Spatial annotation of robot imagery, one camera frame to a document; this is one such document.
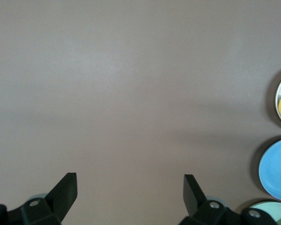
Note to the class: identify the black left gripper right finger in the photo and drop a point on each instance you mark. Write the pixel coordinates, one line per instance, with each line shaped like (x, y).
(199, 206)

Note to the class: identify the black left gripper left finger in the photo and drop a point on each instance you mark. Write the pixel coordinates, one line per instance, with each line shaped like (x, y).
(61, 201)

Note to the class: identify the pale green round plate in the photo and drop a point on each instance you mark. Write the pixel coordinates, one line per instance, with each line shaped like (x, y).
(271, 208)

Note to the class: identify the blue round plate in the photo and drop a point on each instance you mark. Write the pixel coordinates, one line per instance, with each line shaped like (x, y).
(278, 168)

